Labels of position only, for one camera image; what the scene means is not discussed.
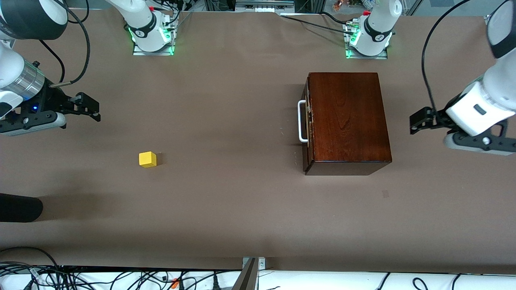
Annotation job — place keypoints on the yellow block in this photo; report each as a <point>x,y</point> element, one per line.
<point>147,160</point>

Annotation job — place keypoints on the dark brown wooden cabinet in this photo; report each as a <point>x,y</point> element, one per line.
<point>348,117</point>

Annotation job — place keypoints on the black rounded object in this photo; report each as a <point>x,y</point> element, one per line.
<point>20,207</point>

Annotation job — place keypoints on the metal bracket with post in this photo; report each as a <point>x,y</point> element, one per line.
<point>248,276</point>

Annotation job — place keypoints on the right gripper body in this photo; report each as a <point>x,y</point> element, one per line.
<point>53,100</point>

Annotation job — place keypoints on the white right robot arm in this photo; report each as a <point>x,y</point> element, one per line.
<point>20,76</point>

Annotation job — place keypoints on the aluminium profile corner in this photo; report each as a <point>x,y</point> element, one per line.
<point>488,18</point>

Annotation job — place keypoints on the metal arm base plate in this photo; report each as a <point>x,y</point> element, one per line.
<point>137,50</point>
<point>385,55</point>

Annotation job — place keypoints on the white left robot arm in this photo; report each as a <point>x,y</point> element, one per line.
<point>500,84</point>

